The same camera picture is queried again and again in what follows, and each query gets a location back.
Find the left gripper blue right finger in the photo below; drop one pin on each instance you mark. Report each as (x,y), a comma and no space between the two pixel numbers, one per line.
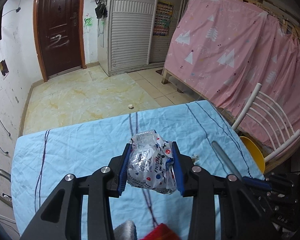
(178,169)

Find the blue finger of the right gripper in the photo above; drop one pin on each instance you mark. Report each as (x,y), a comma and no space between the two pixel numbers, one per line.
(256,182)

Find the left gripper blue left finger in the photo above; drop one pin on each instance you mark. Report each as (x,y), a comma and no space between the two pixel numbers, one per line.
(122,172)

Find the white printed tissue packet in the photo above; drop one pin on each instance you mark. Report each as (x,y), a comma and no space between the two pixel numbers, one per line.
(150,164)

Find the yellow plastic trash bin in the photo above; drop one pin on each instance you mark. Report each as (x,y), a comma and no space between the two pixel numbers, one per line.
(254,152)

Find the clear plastic tube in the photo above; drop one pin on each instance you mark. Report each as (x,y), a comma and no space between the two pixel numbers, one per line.
(226,159)

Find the red knitted sock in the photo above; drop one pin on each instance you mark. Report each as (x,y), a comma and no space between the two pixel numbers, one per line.
(161,232)

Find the white metal chair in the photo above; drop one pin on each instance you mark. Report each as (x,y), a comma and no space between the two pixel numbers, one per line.
(271,117)

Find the light blue bed sheet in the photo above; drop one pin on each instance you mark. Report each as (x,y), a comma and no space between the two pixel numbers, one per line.
(42,159)

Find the pink tree-print curtain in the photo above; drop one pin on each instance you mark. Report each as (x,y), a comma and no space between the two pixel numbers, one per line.
(240,55)

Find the white louvered wardrobe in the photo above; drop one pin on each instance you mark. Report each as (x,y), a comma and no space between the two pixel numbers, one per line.
(125,37)

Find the dark brown wooden door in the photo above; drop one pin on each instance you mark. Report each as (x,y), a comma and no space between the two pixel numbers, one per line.
(58,36)

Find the grey metal chair frame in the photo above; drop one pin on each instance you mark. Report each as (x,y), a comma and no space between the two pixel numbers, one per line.
(5,188)

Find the wooden bunk bed frame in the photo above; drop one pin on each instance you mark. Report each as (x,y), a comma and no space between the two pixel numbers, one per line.
(252,30)

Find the colourful grid wall poster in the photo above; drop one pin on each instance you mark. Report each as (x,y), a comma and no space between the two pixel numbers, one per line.
(163,18)

